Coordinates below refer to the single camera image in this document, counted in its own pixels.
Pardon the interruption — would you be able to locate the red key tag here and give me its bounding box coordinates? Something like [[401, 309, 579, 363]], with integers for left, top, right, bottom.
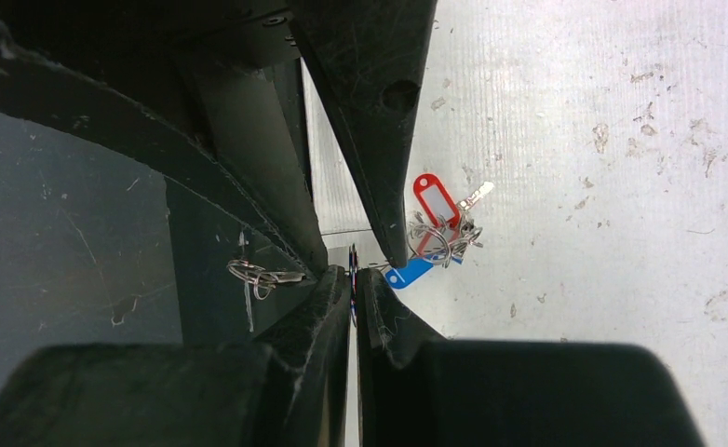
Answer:
[[412, 173, 461, 257]]

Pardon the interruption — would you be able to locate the small silver key ring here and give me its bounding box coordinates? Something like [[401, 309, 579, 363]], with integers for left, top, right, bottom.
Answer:
[[347, 243, 360, 328]]

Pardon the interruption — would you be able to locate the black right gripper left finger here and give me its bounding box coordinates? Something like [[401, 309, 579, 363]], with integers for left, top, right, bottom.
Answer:
[[0, 266, 350, 446]]

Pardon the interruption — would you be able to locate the silver metal key plate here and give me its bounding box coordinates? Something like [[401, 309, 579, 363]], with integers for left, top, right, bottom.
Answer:
[[226, 212, 482, 333]]

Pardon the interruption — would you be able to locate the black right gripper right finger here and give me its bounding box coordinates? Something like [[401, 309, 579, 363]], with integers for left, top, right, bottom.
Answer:
[[356, 268, 704, 446]]

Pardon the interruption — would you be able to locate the small silver key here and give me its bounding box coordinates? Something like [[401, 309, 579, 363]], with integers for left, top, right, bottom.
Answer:
[[457, 182, 494, 213]]

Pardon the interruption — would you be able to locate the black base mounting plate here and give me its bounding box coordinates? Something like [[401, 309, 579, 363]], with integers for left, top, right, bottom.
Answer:
[[165, 179, 334, 346]]

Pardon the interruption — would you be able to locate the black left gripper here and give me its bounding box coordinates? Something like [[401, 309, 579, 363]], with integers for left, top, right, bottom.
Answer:
[[0, 0, 437, 277]]

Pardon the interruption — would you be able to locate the blue white key tag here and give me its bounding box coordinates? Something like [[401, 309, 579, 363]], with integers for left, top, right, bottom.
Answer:
[[384, 255, 447, 290]]

